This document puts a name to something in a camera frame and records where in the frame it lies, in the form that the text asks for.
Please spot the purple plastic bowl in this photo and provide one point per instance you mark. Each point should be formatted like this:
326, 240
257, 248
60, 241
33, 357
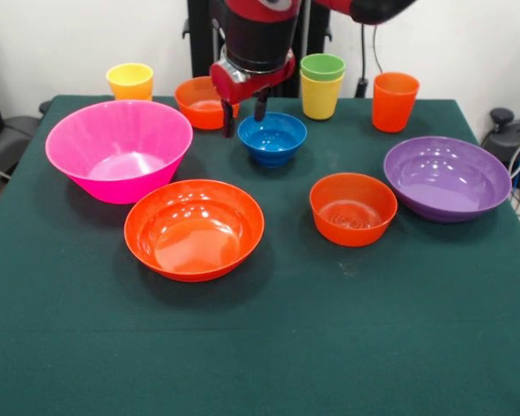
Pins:
446, 190

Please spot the light orange plastic cup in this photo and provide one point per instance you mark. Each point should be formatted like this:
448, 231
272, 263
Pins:
132, 94

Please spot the blue plastic bowl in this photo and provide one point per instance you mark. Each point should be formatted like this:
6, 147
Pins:
273, 149

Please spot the black stand base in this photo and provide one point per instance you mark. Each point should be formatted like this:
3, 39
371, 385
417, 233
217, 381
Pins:
500, 143
13, 138

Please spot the dark green tablecloth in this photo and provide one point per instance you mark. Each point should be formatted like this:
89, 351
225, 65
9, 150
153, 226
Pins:
260, 338

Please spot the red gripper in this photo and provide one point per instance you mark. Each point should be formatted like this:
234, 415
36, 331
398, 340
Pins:
238, 89

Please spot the yellow plastic cup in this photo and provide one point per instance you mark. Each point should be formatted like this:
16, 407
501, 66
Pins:
130, 76
320, 102

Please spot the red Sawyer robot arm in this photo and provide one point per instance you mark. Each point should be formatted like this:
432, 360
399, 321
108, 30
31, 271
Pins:
260, 39

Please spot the large orange plastic bowl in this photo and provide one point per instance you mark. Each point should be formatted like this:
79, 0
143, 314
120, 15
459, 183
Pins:
190, 242

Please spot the green plastic cup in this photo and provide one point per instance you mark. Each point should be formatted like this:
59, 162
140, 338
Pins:
323, 67

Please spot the large pink plastic bowl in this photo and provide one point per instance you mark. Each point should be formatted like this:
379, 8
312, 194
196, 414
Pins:
86, 130

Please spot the small orange plastic bowl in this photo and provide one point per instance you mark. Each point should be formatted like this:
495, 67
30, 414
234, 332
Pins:
195, 112
351, 234

